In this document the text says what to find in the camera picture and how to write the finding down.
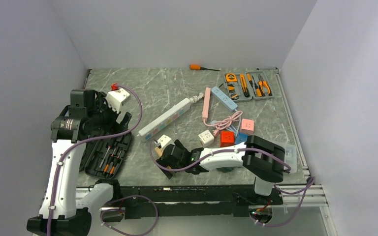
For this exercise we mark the white power strip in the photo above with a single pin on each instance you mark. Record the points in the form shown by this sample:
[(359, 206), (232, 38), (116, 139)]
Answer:
[(148, 131)]

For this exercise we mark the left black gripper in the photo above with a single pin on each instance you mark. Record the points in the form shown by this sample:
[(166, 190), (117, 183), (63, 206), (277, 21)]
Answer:
[(113, 126)]

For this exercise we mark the grey tool tray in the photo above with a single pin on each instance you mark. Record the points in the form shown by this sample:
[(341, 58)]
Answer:
[(248, 86)]

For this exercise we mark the pink power strip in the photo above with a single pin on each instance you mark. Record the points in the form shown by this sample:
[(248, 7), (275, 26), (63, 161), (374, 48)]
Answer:
[(206, 103)]

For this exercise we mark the blue cube adapter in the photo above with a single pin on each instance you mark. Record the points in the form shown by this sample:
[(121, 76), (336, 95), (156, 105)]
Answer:
[(240, 138)]

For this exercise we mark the white cube adapter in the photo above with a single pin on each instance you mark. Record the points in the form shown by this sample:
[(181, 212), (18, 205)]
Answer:
[(206, 138)]

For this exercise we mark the beige cube adapter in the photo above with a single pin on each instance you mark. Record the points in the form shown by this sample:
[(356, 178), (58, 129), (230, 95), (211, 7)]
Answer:
[(158, 151)]

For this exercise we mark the green cube adapter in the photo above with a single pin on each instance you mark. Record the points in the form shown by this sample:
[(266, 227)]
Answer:
[(225, 169)]

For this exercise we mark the black tool case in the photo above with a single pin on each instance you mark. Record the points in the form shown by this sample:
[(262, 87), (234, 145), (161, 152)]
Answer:
[(103, 159)]

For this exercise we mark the pink cube socket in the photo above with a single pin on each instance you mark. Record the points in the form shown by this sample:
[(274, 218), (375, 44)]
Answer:
[(247, 126)]

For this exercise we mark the clear screw box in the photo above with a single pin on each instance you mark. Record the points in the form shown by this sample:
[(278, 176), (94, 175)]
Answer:
[(290, 157)]

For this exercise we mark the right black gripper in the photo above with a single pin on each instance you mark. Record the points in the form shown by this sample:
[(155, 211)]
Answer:
[(164, 163)]

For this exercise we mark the light blue power strip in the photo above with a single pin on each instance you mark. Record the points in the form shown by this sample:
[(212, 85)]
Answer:
[(224, 99)]

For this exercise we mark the red cube adapter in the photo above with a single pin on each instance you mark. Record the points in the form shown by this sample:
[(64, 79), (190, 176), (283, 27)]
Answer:
[(227, 138)]

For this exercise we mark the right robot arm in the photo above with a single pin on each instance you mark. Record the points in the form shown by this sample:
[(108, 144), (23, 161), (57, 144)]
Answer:
[(263, 158)]

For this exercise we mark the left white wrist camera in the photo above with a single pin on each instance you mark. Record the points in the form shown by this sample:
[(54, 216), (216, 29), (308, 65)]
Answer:
[(116, 99)]

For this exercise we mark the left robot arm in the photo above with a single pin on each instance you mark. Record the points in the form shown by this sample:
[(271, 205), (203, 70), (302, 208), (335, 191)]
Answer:
[(72, 197)]

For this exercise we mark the orange handled screwdriver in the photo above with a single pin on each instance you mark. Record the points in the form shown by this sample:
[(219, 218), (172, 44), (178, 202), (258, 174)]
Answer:
[(198, 68)]

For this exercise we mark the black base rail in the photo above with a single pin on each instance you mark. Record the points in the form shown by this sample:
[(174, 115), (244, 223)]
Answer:
[(198, 200)]

